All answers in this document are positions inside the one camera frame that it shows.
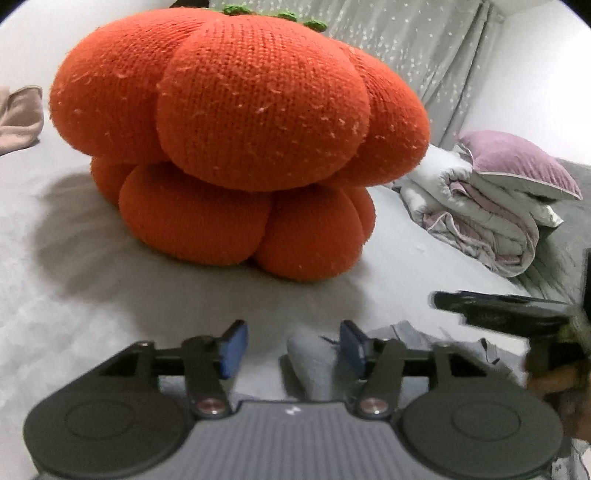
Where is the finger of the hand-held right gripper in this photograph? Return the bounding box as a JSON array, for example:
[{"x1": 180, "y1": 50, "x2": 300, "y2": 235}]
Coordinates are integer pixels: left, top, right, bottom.
[{"x1": 433, "y1": 291, "x2": 573, "y2": 332}]

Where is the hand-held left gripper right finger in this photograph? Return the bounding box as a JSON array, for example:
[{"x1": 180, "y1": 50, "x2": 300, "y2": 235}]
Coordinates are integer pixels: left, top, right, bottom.
[{"x1": 339, "y1": 320, "x2": 491, "y2": 420}]

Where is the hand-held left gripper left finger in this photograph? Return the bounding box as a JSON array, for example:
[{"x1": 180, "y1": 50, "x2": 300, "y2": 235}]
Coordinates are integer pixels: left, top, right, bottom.
[{"x1": 99, "y1": 318, "x2": 249, "y2": 419}]

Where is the grey-blue knit sweater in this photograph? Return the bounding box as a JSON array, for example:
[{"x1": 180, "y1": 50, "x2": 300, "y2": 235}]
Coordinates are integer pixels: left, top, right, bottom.
[{"x1": 285, "y1": 320, "x2": 531, "y2": 409}]

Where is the person's right hand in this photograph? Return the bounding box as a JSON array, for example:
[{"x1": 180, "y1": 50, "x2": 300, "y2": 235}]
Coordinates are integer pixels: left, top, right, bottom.
[{"x1": 526, "y1": 362, "x2": 585, "y2": 400}]

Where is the folded white quilt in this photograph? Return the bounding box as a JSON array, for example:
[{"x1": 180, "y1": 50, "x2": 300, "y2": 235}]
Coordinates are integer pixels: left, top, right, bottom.
[{"x1": 392, "y1": 143, "x2": 565, "y2": 278}]

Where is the dark grey blanket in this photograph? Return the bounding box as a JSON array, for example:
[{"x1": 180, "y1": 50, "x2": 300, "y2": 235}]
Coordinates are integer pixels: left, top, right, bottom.
[{"x1": 517, "y1": 157, "x2": 591, "y2": 306}]

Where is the purple pillow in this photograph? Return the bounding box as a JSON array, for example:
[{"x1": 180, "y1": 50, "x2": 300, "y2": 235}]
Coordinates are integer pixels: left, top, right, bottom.
[{"x1": 457, "y1": 130, "x2": 584, "y2": 202}]

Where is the orange pumpkin plush cushion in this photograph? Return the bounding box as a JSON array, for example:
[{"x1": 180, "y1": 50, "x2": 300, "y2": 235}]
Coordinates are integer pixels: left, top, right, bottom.
[{"x1": 48, "y1": 2, "x2": 432, "y2": 283}]

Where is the grey star-patterned curtain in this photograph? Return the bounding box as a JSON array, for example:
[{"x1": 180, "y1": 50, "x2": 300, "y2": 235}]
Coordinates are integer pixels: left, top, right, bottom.
[{"x1": 210, "y1": 0, "x2": 505, "y2": 153}]

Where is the beige pink cloth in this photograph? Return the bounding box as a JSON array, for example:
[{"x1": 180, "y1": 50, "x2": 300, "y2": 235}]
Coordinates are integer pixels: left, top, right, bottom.
[{"x1": 0, "y1": 85, "x2": 45, "y2": 158}]

